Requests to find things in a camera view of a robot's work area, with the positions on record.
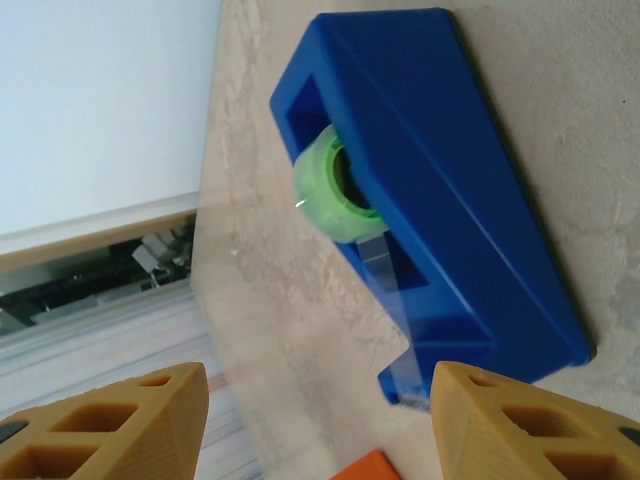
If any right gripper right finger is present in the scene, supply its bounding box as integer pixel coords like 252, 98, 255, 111
430, 360, 640, 480

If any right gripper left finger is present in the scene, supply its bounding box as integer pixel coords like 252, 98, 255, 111
0, 362, 209, 480

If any orange wrapping paper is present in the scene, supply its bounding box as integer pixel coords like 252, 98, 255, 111
332, 448, 401, 480

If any green clear tape roll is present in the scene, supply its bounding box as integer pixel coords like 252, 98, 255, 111
292, 124, 432, 415

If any blue tape dispenser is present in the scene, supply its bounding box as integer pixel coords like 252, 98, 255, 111
268, 7, 599, 406

